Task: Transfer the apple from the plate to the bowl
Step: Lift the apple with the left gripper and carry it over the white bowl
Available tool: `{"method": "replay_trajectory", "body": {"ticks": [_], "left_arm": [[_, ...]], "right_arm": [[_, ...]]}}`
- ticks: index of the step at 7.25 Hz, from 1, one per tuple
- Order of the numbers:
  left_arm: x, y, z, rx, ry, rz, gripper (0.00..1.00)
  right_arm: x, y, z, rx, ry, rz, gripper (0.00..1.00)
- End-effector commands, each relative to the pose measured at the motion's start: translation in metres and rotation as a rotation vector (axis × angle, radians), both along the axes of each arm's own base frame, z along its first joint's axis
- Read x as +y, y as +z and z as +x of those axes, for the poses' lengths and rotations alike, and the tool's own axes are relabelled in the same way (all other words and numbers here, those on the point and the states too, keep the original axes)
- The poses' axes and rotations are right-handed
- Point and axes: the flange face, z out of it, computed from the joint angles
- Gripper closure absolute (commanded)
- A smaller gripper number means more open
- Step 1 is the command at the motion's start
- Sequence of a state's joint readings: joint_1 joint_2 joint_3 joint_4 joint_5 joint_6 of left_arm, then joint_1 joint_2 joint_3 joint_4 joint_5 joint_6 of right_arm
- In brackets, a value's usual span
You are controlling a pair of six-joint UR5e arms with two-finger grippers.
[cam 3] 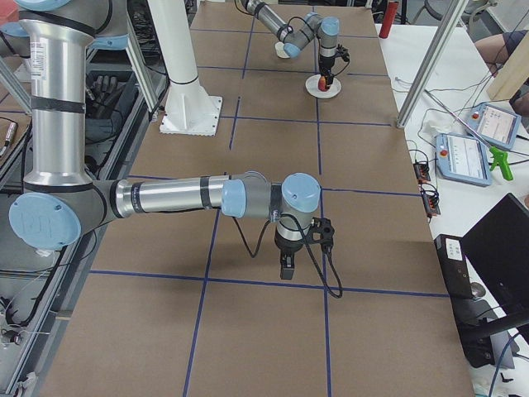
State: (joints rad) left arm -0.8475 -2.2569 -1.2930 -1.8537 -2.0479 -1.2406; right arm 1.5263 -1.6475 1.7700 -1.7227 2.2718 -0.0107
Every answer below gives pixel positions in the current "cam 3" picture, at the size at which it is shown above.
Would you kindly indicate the black laptop computer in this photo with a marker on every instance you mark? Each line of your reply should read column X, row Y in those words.
column 497, row 248

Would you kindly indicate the near teach pendant tablet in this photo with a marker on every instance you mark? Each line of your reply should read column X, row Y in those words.
column 462, row 158

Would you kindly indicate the white round bowl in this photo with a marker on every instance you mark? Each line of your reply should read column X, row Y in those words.
column 280, row 51

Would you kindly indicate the wooden plank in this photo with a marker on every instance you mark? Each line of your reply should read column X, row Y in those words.
column 508, row 77

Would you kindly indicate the red cylinder bottle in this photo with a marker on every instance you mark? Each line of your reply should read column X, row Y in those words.
column 389, row 16

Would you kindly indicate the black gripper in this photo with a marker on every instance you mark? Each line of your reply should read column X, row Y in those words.
column 288, row 247
column 325, row 65

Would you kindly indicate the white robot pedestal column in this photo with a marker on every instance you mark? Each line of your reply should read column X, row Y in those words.
column 188, row 109

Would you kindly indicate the far teach pendant tablet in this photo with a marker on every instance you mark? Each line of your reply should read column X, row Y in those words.
column 498, row 126

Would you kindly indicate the black box with label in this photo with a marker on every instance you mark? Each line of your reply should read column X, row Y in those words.
column 453, row 264

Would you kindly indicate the white round plate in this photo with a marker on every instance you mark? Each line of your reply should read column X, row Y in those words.
column 312, row 89

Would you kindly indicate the near orange black connector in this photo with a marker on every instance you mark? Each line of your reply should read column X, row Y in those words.
column 430, row 198

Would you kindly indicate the teach pendant tablet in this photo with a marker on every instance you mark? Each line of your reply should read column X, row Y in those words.
column 498, row 126
column 462, row 158

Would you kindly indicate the person's bare leg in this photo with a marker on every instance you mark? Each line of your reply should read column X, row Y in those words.
column 496, row 49

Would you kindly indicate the aluminium frame post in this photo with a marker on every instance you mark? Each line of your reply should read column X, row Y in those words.
column 433, row 54

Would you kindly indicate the far orange black connector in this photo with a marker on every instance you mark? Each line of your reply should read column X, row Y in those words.
column 421, row 166

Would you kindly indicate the green plastic trigger tool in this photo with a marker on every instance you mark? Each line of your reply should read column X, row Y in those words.
column 500, row 160

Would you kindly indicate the orange black connector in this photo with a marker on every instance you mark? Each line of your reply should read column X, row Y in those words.
column 421, row 166
column 430, row 198

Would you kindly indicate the red yellow apple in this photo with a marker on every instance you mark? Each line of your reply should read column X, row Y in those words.
column 322, row 84

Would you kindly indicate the black robotic hand model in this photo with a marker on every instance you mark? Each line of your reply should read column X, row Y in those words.
column 103, row 93

